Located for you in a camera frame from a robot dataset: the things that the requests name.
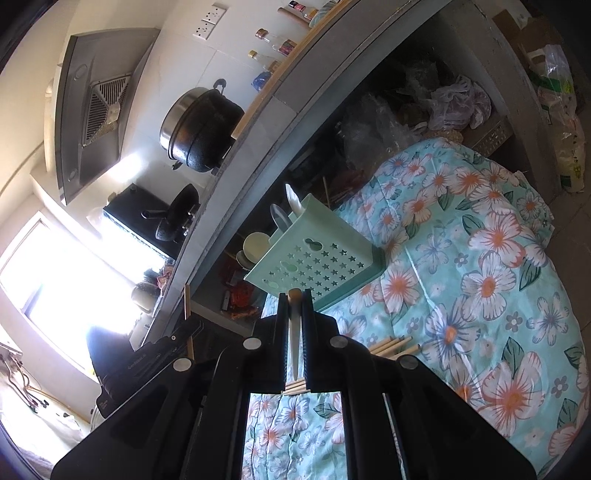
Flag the bundle of wooden chopsticks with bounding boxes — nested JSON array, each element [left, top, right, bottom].
[[283, 336, 422, 397]]

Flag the floral quilted blanket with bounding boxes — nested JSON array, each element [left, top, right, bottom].
[[240, 136, 585, 480]]

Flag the small metal spoon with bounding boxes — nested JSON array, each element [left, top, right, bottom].
[[269, 203, 291, 232]]

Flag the clear bottle yellow cap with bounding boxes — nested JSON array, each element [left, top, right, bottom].
[[248, 49, 283, 73]]

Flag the grey range hood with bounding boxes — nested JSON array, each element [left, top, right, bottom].
[[52, 27, 161, 207]]

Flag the white plastic rice paddle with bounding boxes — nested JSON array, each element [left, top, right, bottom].
[[285, 184, 305, 217]]

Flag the red snack packets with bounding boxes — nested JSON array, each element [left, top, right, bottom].
[[221, 267, 265, 320]]

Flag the black wok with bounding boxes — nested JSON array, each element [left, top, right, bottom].
[[141, 184, 201, 243]]

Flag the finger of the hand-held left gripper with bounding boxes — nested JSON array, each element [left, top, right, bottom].
[[152, 319, 205, 354]]

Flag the black stock pot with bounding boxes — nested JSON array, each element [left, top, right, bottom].
[[159, 79, 245, 174]]

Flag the crumpled clear plastic bag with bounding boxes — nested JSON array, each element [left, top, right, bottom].
[[341, 93, 417, 163]]

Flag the cardboard box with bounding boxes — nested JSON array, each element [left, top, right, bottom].
[[493, 8, 563, 62]]

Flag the pink plastic bag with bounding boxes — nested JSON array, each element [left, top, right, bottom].
[[426, 75, 493, 131]]

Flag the plastic bag of rice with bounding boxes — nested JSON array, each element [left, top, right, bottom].
[[525, 43, 588, 193]]

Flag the black box appliance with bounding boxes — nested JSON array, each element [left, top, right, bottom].
[[103, 184, 185, 260]]

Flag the grey concrete counter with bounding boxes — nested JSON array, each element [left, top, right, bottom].
[[129, 0, 561, 352]]

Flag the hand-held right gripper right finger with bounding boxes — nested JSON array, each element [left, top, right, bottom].
[[300, 288, 539, 480]]

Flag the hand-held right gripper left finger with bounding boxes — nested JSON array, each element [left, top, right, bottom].
[[51, 293, 289, 480]]

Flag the perforated crate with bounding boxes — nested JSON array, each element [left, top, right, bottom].
[[470, 121, 512, 154]]

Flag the bright window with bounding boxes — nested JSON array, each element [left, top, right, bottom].
[[0, 211, 163, 366]]

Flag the clear bottle red label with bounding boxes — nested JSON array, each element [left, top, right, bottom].
[[256, 28, 297, 54]]

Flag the green star-cutout utensil holder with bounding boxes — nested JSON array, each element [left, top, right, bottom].
[[243, 194, 386, 313]]

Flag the ceramic jar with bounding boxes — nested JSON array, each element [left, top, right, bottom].
[[131, 282, 160, 314]]

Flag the wooden rolling pin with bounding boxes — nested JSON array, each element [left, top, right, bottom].
[[277, 6, 308, 29]]

